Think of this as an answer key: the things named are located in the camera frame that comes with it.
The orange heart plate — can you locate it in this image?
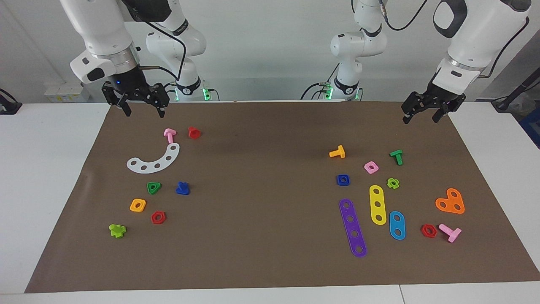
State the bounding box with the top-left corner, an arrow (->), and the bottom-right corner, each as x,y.
435,188 -> 465,214

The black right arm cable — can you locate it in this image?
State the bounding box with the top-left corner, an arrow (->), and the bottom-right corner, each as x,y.
139,19 -> 188,83

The brown table mat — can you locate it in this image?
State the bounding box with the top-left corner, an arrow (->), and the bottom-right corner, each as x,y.
24,101 -> 540,293

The black left base cable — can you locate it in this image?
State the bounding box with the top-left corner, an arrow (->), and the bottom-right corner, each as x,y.
300,81 -> 339,101

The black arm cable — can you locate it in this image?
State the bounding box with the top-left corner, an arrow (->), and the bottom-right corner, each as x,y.
139,19 -> 188,83
378,0 -> 530,79

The black clamp device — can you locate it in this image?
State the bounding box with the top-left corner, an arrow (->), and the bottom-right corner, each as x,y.
0,88 -> 22,115

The white curved perforated strip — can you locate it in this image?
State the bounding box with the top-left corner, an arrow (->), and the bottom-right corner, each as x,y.
127,143 -> 181,174

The white wall socket box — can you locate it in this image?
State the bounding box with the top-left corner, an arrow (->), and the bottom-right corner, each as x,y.
44,82 -> 91,103

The black stand pole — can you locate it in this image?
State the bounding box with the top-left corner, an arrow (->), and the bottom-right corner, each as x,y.
491,67 -> 540,113

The yellow three-hole strip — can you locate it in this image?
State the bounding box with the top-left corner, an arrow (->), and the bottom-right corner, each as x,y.
369,185 -> 387,226

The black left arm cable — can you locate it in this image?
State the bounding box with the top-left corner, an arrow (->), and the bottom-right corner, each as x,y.
378,0 -> 530,79

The blue crate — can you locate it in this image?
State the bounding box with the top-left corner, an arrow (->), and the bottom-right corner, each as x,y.
520,106 -> 540,149

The blue two-hole strip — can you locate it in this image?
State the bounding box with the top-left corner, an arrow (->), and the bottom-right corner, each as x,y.
389,211 -> 406,241

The purple four-hole strip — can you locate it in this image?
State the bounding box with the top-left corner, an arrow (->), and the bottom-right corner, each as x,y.
338,198 -> 368,258

